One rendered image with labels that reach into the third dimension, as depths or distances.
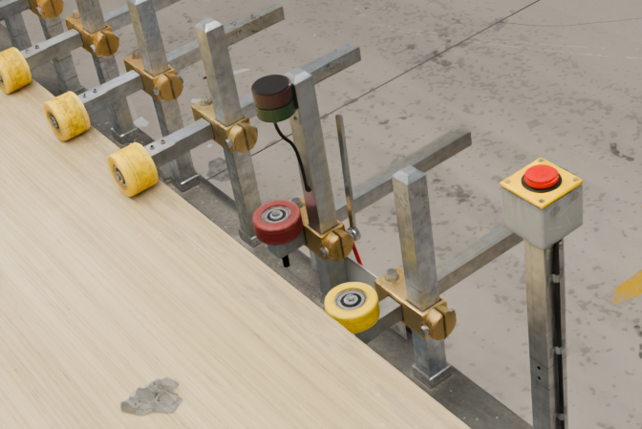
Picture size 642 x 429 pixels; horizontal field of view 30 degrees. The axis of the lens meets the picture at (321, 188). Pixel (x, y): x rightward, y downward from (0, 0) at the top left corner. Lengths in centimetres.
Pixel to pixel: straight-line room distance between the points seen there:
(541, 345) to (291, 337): 37
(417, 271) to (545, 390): 26
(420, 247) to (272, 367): 27
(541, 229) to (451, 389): 54
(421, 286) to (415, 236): 10
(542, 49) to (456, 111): 44
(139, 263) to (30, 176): 37
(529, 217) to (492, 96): 242
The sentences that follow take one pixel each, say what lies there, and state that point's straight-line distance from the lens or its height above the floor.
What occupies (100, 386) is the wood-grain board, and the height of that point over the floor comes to 90.
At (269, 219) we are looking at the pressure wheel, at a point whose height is 90.
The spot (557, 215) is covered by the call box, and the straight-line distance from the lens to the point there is 144.
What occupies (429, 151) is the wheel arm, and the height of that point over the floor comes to 86.
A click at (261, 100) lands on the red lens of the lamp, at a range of 178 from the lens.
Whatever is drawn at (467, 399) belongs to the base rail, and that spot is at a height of 70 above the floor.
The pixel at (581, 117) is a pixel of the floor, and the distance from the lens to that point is 372.
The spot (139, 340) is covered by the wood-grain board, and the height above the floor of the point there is 90.
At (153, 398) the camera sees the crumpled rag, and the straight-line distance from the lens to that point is 170.
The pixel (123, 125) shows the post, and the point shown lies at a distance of 260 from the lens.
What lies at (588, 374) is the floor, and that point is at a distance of 290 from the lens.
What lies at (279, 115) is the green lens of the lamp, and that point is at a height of 113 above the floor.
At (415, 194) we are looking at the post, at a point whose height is 108.
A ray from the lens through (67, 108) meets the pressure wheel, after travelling 225.
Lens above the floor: 209
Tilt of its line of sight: 36 degrees down
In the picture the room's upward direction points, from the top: 10 degrees counter-clockwise
